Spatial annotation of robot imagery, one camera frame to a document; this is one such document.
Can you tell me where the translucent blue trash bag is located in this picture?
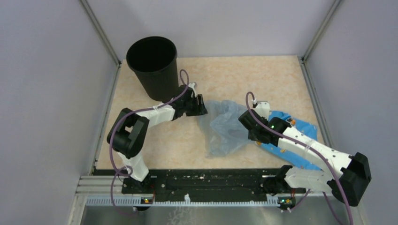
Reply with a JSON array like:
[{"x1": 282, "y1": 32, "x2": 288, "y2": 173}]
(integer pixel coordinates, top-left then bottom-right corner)
[{"x1": 197, "y1": 100, "x2": 251, "y2": 158}]

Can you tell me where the black plastic trash bin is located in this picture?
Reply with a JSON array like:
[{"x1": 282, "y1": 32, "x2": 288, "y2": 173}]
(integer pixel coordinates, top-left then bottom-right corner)
[{"x1": 126, "y1": 36, "x2": 179, "y2": 102}]

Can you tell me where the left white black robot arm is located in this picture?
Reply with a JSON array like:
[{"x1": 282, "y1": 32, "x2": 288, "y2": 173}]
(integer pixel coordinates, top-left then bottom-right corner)
[{"x1": 107, "y1": 82, "x2": 208, "y2": 194}]

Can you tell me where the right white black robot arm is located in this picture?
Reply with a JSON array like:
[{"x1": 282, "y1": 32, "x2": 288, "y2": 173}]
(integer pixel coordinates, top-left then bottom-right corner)
[{"x1": 238, "y1": 109, "x2": 371, "y2": 207}]

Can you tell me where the blue patterned cloth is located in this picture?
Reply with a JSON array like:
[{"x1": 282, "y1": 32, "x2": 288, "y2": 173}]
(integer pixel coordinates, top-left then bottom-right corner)
[{"x1": 257, "y1": 111, "x2": 321, "y2": 171}]

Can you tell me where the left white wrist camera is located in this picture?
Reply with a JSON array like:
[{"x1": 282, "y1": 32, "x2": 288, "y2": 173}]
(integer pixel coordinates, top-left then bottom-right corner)
[{"x1": 188, "y1": 82, "x2": 197, "y2": 96}]

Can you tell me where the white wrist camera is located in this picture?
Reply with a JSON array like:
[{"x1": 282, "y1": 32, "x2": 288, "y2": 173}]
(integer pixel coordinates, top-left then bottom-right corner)
[
  {"x1": 252, "y1": 99, "x2": 271, "y2": 120},
  {"x1": 188, "y1": 82, "x2": 197, "y2": 96}
]

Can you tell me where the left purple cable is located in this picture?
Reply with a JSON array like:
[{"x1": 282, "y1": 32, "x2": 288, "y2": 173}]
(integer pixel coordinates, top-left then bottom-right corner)
[{"x1": 108, "y1": 68, "x2": 190, "y2": 217}]

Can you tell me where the purple cable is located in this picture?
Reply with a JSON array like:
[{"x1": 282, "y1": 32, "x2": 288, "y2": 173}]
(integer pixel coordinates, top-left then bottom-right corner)
[
  {"x1": 108, "y1": 68, "x2": 190, "y2": 217},
  {"x1": 245, "y1": 91, "x2": 355, "y2": 225}
]

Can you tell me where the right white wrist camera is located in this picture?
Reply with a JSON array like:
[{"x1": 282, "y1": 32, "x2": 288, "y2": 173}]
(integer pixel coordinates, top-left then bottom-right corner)
[{"x1": 252, "y1": 99, "x2": 271, "y2": 120}]

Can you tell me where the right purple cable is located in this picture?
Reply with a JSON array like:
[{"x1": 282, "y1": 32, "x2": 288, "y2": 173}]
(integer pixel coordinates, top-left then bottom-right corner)
[{"x1": 245, "y1": 91, "x2": 355, "y2": 225}]

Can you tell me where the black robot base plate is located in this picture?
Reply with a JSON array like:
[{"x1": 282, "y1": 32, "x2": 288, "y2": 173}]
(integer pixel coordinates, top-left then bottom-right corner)
[{"x1": 122, "y1": 168, "x2": 306, "y2": 202}]

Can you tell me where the white cable duct rail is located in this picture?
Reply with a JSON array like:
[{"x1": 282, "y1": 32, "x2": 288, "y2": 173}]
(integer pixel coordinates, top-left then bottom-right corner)
[{"x1": 86, "y1": 194, "x2": 295, "y2": 208}]

